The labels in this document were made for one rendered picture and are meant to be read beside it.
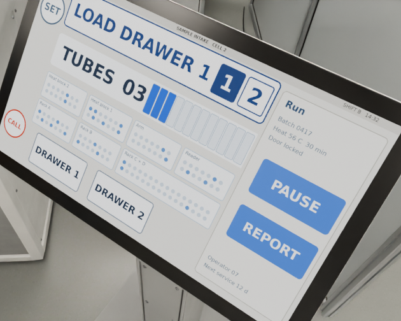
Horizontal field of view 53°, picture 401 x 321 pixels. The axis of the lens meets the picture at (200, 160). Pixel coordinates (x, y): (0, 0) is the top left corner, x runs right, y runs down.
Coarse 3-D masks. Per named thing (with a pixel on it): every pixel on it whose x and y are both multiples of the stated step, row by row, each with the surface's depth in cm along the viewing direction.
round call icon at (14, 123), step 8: (8, 104) 57; (8, 112) 58; (16, 112) 57; (8, 120) 58; (16, 120) 57; (24, 120) 57; (0, 128) 58; (8, 128) 58; (16, 128) 57; (24, 128) 57; (16, 136) 58
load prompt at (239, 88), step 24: (72, 0) 52; (96, 0) 51; (72, 24) 52; (96, 24) 51; (120, 24) 50; (144, 24) 49; (120, 48) 50; (144, 48) 49; (168, 48) 48; (192, 48) 47; (168, 72) 48; (192, 72) 47; (216, 72) 46; (240, 72) 45; (216, 96) 46; (240, 96) 45; (264, 96) 44; (264, 120) 44
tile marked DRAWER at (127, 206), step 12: (96, 180) 53; (108, 180) 53; (96, 192) 53; (108, 192) 53; (120, 192) 52; (132, 192) 51; (96, 204) 54; (108, 204) 53; (120, 204) 52; (132, 204) 52; (144, 204) 51; (120, 216) 52; (132, 216) 52; (144, 216) 51; (132, 228) 52
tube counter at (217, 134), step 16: (128, 80) 50; (144, 80) 49; (128, 96) 50; (144, 96) 49; (160, 96) 49; (176, 96) 48; (144, 112) 50; (160, 112) 49; (176, 112) 48; (192, 112) 47; (208, 112) 47; (176, 128) 48; (192, 128) 48; (208, 128) 47; (224, 128) 46; (240, 128) 46; (208, 144) 47; (224, 144) 46; (240, 144) 46; (240, 160) 46
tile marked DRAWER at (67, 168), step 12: (36, 144) 56; (48, 144) 56; (36, 156) 57; (48, 156) 56; (60, 156) 55; (72, 156) 54; (48, 168) 56; (60, 168) 55; (72, 168) 54; (84, 168) 54; (60, 180) 55; (72, 180) 55
